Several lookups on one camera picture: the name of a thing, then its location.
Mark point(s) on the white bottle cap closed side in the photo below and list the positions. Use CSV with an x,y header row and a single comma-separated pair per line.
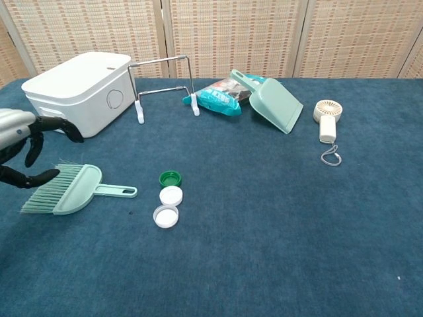
x,y
170,195

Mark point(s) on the white lidded storage box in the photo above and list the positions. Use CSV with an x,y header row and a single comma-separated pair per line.
x,y
82,89

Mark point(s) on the green bottle cap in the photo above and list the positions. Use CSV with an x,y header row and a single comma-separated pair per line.
x,y
170,179

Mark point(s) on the woven bamboo folding screen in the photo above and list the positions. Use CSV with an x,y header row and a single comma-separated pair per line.
x,y
231,33

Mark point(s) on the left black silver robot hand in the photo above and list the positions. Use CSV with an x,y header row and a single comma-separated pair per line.
x,y
16,128

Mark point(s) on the mint green dustpan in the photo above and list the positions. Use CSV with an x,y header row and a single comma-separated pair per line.
x,y
276,104

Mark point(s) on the white bottle cap open side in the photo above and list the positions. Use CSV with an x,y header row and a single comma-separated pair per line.
x,y
165,217

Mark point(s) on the teal snack bag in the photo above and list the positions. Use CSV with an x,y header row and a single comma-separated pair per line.
x,y
218,99

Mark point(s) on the blue carpet table cover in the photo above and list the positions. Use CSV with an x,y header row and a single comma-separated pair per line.
x,y
264,231

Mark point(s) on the small green brush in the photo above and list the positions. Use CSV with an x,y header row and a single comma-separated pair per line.
x,y
76,191

